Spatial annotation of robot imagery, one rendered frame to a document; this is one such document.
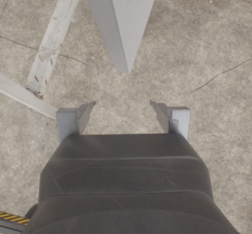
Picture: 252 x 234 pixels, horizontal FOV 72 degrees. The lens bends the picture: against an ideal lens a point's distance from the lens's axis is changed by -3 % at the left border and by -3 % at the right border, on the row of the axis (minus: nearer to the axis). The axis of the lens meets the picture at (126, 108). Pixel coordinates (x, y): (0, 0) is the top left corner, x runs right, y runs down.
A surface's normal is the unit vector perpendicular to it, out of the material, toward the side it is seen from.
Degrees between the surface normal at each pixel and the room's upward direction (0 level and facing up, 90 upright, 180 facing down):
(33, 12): 0
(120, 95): 0
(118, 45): 90
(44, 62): 0
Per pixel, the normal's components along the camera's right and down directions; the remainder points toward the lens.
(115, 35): -0.31, 0.95
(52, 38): -0.09, -0.13
